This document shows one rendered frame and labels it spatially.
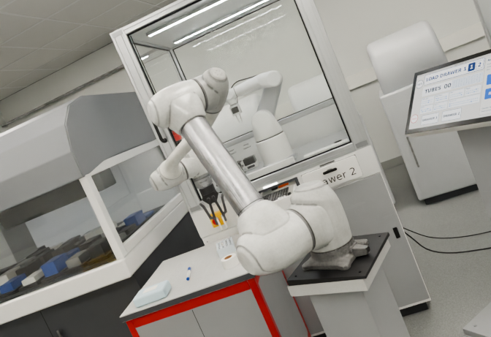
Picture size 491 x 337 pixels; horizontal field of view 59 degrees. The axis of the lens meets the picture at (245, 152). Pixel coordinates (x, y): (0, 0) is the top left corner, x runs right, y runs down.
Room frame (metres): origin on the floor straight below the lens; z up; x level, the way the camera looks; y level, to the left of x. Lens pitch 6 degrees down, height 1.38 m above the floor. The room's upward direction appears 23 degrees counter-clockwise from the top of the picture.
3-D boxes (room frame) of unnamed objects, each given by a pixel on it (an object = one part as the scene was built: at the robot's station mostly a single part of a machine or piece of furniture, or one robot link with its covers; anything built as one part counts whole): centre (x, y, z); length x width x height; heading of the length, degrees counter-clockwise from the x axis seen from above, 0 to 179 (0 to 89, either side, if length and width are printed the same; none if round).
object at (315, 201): (1.43, -0.14, 0.94); 0.18 x 0.16 x 0.22; 118
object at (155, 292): (1.84, 0.61, 0.78); 0.15 x 0.10 x 0.04; 82
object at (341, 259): (1.42, -0.16, 0.80); 0.22 x 0.18 x 0.06; 47
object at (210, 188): (2.11, 0.24, 1.04); 0.08 x 0.07 x 0.09; 94
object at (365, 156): (2.70, -0.18, 0.87); 1.02 x 0.95 x 0.14; 79
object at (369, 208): (2.70, -0.19, 0.40); 1.03 x 0.95 x 0.80; 79
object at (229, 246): (2.06, 0.27, 0.78); 0.12 x 0.08 x 0.04; 4
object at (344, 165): (2.18, -0.36, 0.87); 0.29 x 0.02 x 0.11; 79
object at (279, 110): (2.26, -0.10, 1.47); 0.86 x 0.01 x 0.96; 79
